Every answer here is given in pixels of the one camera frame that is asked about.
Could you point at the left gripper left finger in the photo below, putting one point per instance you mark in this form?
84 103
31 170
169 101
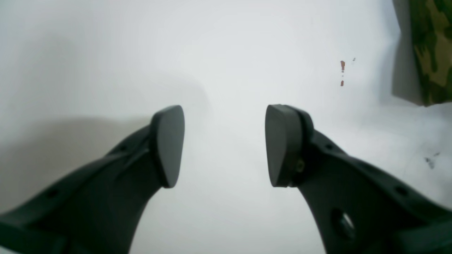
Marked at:
96 209

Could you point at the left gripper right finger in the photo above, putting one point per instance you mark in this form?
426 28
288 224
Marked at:
358 208

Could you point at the camouflage T-shirt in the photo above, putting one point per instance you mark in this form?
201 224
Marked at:
431 34

